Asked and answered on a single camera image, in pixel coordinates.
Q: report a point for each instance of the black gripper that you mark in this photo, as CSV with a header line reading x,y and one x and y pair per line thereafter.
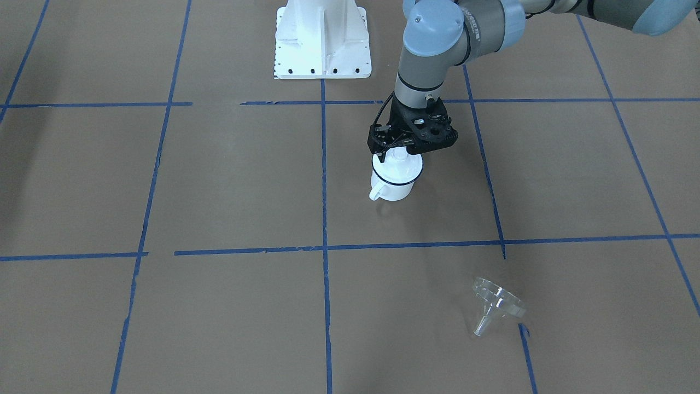
x,y
397,119

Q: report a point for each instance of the clear plastic funnel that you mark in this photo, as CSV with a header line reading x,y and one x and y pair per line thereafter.
x,y
497,302

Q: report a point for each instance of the white cup lid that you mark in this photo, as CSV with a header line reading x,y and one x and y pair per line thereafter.
x,y
400,168

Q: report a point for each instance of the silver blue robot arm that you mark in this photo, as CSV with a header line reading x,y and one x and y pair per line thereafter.
x,y
442,34

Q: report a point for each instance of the white enamel cup blue rim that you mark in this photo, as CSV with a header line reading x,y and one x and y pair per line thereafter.
x,y
381,190

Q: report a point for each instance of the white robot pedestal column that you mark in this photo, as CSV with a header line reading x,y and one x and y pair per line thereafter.
x,y
322,39

